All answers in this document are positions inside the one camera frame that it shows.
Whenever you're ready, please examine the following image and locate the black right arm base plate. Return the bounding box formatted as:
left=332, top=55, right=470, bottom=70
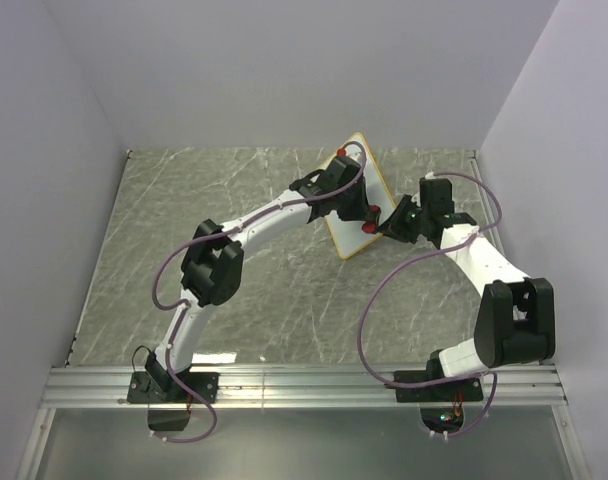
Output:
left=393, top=370, right=484, bottom=403

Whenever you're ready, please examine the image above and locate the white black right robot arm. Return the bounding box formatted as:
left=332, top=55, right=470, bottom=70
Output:
left=378, top=172, right=556, bottom=400

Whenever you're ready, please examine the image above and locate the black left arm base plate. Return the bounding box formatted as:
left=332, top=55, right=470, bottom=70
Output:
left=126, top=371, right=219, bottom=404

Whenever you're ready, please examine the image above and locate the yellow framed whiteboard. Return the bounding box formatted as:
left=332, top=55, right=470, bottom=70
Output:
left=325, top=132, right=396, bottom=260

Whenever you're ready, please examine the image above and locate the aluminium mounting rail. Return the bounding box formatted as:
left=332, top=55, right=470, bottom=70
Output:
left=40, top=364, right=567, bottom=409

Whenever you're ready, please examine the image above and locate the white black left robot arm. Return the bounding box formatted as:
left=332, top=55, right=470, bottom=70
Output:
left=128, top=142, right=386, bottom=403

